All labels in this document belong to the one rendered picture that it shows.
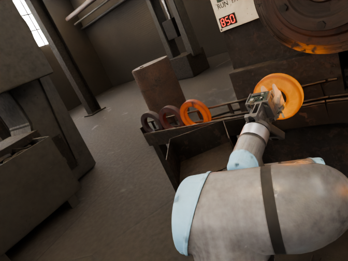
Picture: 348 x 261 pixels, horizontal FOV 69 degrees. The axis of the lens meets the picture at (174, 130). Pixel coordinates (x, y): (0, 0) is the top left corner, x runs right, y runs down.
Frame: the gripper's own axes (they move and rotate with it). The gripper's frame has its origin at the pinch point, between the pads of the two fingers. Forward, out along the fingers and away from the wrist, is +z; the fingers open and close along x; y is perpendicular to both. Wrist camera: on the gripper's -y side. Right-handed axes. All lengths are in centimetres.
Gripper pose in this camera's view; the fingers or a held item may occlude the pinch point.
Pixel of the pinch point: (275, 91)
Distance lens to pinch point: 91.9
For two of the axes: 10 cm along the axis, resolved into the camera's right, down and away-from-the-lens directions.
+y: -5.3, -7.0, -4.8
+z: 4.5, -7.1, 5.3
